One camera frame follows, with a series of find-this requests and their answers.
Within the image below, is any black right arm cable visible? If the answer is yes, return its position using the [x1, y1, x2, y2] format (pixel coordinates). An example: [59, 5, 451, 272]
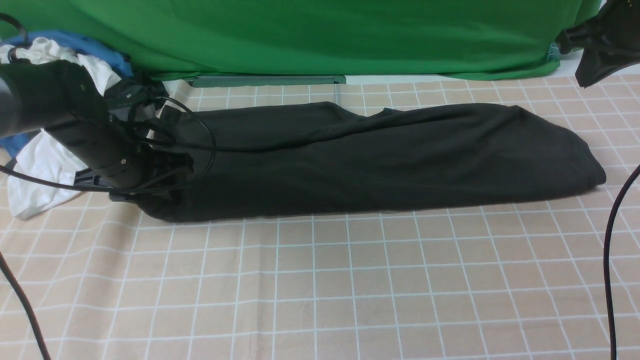
[602, 164, 640, 360]

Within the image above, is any blue crumpled shirt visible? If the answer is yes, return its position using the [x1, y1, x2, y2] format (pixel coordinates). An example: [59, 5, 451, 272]
[1, 30, 133, 158]

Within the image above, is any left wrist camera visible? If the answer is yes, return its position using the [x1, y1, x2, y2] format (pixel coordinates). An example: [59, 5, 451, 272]
[73, 83, 169, 189]

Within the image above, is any dark gray long-sleeve shirt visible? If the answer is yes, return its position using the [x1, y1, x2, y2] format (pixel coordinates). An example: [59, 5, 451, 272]
[135, 102, 607, 223]

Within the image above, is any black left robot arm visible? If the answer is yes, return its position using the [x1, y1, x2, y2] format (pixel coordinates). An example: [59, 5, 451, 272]
[1, 60, 194, 198]

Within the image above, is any dark teal crumpled shirt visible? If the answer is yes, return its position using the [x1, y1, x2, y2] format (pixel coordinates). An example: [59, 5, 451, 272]
[103, 71, 169, 122]

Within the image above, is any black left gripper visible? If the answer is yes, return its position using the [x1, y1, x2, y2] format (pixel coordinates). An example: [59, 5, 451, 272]
[110, 150, 194, 203]

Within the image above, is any beige grid tablecloth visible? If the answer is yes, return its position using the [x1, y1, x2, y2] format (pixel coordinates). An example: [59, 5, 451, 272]
[0, 74, 639, 360]

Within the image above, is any green backdrop cloth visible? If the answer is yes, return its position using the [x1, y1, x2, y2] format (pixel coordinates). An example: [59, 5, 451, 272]
[1, 0, 601, 81]

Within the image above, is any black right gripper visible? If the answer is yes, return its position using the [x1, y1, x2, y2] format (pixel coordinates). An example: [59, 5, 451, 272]
[555, 0, 640, 88]

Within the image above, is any white crumpled shirt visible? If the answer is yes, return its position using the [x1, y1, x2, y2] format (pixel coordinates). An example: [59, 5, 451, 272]
[7, 36, 122, 221]

